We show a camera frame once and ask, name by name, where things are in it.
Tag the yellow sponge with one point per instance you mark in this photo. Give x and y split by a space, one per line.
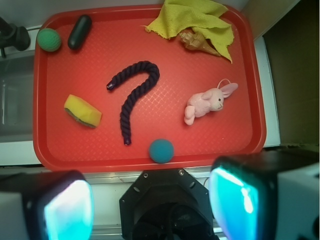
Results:
82 112

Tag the green textured ball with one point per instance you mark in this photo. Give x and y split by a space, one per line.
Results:
49 40

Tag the tan spiral seashell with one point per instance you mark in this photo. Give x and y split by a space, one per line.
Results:
197 42

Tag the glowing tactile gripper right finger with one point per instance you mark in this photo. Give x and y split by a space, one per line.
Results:
271 195

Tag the red plastic tray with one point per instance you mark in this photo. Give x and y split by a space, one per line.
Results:
117 39

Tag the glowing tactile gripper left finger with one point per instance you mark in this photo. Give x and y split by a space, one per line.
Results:
46 206

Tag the dark green capsule object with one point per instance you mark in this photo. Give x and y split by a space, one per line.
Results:
79 32

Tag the black octagonal mount plate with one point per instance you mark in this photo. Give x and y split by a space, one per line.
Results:
166 205

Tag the pink plush bunny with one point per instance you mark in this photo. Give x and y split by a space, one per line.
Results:
212 100

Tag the blue foam ball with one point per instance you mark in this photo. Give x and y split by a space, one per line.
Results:
161 151

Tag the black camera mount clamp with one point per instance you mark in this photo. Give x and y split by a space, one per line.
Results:
13 36

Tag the yellow cloth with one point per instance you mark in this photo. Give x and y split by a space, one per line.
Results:
202 16

